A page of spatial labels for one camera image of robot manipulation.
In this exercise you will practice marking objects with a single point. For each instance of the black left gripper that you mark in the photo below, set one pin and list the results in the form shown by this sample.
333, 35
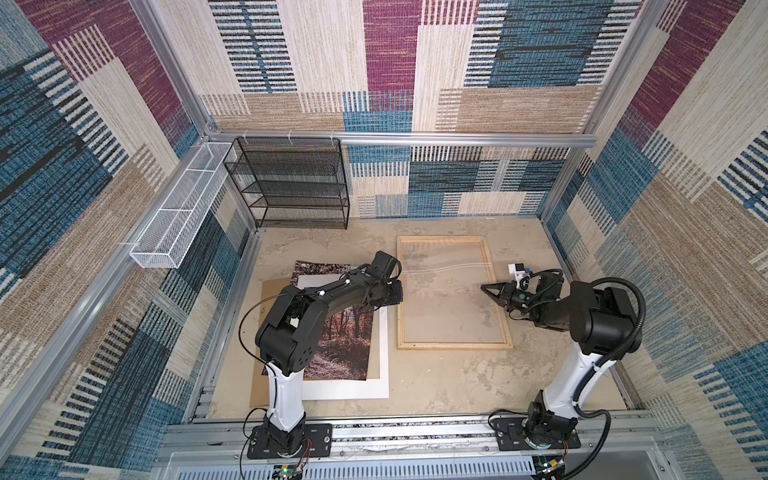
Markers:
397, 294

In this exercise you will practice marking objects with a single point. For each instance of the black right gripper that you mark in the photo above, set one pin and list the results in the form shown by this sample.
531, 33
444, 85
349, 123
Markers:
505, 294

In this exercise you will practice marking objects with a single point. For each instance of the clear acrylic frame pane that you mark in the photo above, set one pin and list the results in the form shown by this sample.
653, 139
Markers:
444, 282

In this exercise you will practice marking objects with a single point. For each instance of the light wooden picture frame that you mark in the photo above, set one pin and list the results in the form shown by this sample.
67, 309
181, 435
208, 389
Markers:
402, 300

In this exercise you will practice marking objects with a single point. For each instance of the autumn forest photo print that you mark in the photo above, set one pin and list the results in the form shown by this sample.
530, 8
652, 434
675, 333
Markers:
310, 274

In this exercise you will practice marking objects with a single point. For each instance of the white photo mat board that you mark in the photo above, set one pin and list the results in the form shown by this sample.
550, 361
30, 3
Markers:
360, 384

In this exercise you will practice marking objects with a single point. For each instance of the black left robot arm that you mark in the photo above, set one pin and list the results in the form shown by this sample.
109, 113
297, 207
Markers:
289, 336

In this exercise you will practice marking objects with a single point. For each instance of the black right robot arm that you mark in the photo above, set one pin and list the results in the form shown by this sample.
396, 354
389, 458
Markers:
604, 319

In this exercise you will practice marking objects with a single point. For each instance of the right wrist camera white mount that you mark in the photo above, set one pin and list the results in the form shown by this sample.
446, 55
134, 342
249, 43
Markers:
519, 272

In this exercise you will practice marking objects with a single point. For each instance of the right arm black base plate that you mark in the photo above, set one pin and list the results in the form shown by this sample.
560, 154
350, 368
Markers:
510, 436

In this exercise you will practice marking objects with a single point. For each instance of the black wire mesh shelf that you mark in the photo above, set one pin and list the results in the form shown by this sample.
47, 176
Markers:
291, 182

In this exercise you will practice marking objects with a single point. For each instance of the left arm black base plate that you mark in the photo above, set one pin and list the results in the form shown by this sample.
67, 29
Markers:
318, 441

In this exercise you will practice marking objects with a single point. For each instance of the white wire mesh basket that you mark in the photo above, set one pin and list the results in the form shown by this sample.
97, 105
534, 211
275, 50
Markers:
166, 240

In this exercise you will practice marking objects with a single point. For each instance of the aluminium mounting rail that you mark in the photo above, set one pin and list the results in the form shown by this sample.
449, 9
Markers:
420, 447

